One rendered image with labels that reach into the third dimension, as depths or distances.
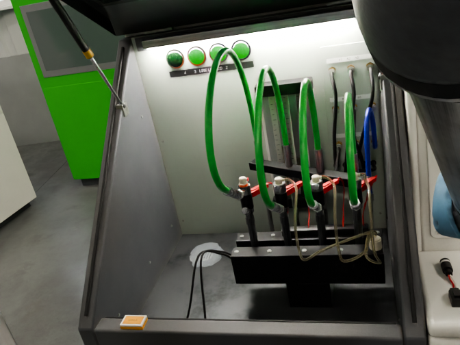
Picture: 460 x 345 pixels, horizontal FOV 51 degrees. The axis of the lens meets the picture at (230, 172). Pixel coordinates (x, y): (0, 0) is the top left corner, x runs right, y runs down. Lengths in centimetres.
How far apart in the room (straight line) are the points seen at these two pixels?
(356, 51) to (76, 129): 312
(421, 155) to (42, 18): 326
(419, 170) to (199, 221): 72
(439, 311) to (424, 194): 25
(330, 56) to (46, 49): 299
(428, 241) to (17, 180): 349
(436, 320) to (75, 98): 341
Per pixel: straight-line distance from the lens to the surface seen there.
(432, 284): 101
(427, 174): 105
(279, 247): 113
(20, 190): 417
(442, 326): 93
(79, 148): 414
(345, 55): 123
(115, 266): 117
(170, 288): 134
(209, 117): 86
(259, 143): 87
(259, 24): 121
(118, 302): 119
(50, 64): 398
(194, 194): 146
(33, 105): 580
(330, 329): 96
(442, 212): 52
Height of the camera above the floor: 162
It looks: 25 degrees down
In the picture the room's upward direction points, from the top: 11 degrees counter-clockwise
